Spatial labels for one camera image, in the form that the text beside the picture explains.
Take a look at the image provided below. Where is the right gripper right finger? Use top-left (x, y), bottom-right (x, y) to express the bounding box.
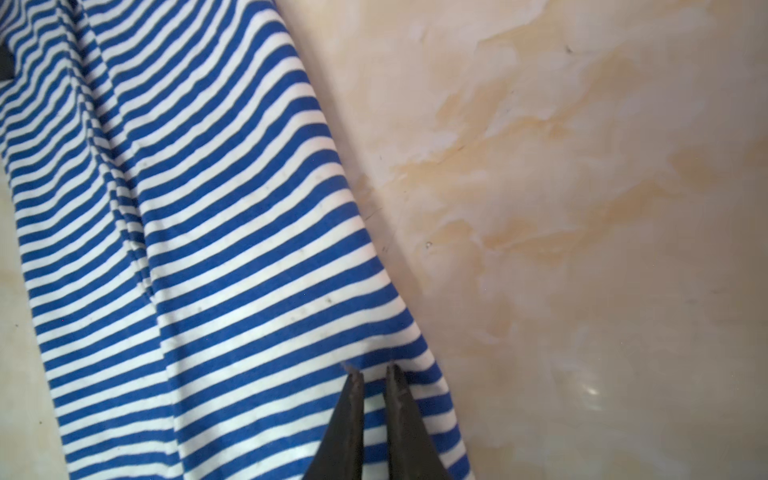
top-left (384, 363), bottom-right (451, 480)

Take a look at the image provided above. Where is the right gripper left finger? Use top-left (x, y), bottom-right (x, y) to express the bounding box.
top-left (303, 367), bottom-right (365, 480)

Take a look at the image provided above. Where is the blue white striped tank top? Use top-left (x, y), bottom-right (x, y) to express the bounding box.
top-left (1, 1), bottom-right (471, 479)

